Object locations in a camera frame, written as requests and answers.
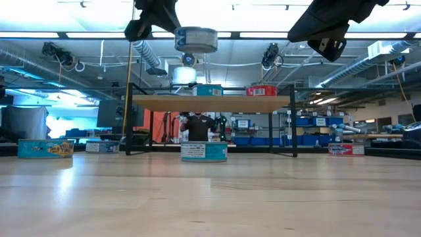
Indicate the silver flexible duct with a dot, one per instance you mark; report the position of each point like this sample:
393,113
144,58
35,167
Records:
146,52

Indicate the orange wall panel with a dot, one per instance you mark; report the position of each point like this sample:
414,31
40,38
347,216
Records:
158,125

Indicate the white duct box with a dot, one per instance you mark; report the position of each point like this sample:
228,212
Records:
378,49

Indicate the red label seafood can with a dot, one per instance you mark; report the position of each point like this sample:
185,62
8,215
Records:
345,149
263,91

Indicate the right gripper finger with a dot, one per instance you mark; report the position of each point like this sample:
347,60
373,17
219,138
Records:
329,13
329,31

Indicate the rack with blue bins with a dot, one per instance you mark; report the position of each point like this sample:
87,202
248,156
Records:
315,121

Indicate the grey curtain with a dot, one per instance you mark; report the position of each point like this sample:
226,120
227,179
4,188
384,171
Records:
31,121

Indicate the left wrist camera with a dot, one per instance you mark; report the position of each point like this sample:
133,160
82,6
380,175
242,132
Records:
136,30

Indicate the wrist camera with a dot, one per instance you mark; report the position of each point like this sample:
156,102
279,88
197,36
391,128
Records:
329,49
136,30

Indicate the blue label tuna can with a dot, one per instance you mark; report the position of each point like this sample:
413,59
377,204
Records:
102,147
196,41

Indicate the teal label tuna can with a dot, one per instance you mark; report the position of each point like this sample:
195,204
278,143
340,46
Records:
204,152
207,90
39,149

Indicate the black ceiling camera device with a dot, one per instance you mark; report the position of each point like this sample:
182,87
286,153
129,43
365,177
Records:
189,59
57,52
270,54

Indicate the person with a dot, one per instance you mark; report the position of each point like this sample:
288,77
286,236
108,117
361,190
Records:
198,128

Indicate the black aluminium table frame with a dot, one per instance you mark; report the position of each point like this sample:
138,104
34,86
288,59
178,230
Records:
394,153

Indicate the white cylinder lamp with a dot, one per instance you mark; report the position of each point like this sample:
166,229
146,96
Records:
184,75

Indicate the overhead LED light bar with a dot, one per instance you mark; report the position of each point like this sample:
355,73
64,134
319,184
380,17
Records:
263,35

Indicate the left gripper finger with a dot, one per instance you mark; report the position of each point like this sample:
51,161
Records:
164,13

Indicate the black background machine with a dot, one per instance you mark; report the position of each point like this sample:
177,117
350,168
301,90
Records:
413,133

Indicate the background black robot arm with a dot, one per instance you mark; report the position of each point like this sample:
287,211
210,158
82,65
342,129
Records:
166,126
222,128

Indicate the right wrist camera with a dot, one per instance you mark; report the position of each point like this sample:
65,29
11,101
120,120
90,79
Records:
329,49

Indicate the dark monitor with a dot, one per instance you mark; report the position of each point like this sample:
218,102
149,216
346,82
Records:
110,113

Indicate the wooden shelf black metal frame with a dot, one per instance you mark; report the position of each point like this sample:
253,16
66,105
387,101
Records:
210,103

